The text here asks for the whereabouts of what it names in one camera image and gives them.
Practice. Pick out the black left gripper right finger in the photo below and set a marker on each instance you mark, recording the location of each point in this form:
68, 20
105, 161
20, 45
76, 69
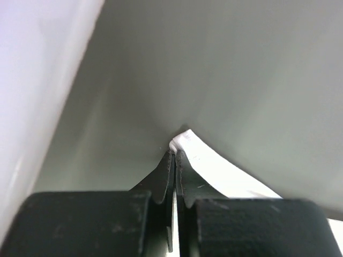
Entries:
211, 224

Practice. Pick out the white green ringer t-shirt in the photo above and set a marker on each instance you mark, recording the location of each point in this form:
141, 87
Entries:
233, 182

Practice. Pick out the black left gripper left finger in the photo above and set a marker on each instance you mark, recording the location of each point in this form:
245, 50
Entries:
137, 222

